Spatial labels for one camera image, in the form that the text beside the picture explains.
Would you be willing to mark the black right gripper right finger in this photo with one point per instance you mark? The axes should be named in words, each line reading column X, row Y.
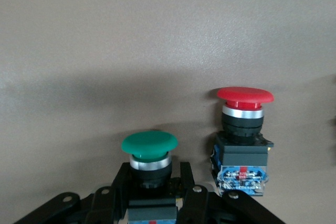
column 199, row 205

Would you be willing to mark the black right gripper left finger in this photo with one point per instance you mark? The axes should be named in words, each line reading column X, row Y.
column 105, row 205

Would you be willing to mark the green push button switch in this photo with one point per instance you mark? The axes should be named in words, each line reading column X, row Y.
column 149, row 142

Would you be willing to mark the red push button switch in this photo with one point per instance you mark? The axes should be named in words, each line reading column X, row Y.
column 244, row 95

